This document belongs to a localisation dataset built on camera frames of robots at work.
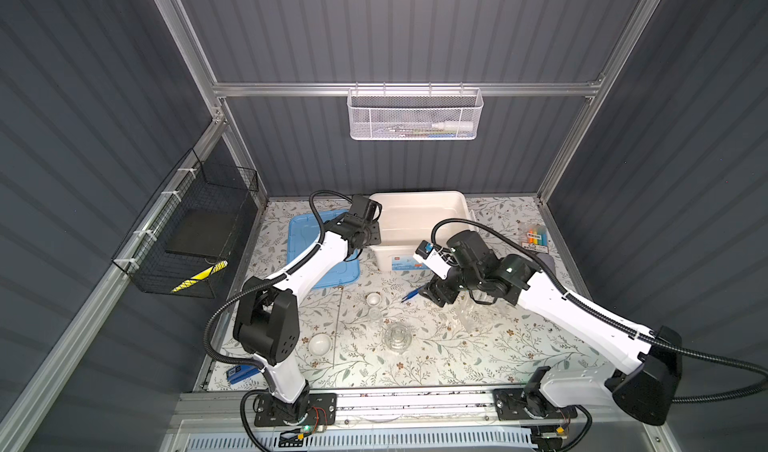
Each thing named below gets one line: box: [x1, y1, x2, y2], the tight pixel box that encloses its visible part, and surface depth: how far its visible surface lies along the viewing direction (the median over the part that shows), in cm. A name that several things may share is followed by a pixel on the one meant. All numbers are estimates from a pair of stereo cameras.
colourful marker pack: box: [526, 227, 549, 246], surface depth 108 cm
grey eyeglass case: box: [536, 252, 556, 275], surface depth 103 cm
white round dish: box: [308, 333, 332, 357], surface depth 85 cm
